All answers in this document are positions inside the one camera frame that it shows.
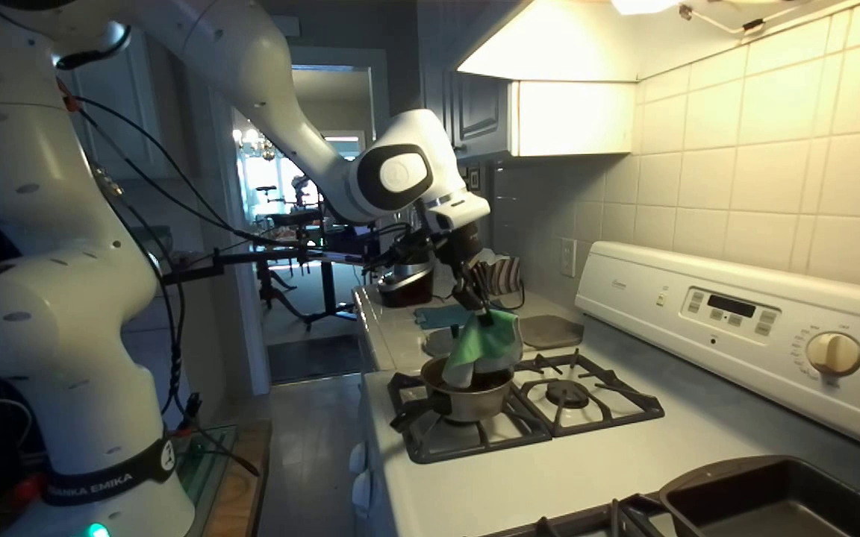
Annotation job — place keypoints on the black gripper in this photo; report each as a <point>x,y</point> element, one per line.
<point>457,243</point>

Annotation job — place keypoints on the green cloth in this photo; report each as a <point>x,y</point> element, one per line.
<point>484,343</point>

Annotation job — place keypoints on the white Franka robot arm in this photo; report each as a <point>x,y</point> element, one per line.
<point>42,300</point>

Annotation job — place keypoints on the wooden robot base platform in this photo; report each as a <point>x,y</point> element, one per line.
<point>241,488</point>

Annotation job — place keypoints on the round metal pot lid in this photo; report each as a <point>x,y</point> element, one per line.
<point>436,343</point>

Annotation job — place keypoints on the grey pot holder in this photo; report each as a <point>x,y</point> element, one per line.
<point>550,331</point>

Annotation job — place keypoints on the striped box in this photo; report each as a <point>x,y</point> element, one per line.
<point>509,279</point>

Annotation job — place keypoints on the teal towel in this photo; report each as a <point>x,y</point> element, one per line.
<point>439,313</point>

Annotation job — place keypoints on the brown frying pan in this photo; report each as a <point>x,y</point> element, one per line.
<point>469,397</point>

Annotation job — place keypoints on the black stove burner grate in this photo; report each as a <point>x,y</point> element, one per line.
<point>611,518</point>
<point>588,397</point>

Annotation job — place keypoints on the dark floor mat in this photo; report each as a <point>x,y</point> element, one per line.
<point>321,358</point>

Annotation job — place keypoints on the grey upper cabinet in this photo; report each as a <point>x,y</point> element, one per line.
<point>475,121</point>

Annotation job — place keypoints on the white stove burner knob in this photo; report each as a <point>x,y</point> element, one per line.
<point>361,494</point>
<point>359,458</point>

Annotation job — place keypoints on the black tripod stand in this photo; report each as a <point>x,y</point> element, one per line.
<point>252,257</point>

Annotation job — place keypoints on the white range hood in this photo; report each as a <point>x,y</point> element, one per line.
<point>559,60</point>

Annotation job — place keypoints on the lit chandelier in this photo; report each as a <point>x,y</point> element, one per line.
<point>252,139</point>

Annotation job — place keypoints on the white gas stove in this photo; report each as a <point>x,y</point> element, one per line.
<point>748,397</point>

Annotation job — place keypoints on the cream stove timer knob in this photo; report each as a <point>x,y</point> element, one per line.
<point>835,354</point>

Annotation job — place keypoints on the white cabinet door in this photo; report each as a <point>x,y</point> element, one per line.
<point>141,130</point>

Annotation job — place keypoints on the dark frying pan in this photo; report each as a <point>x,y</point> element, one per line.
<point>790,501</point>

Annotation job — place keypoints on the white wall outlet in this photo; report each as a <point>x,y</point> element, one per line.
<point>571,257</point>

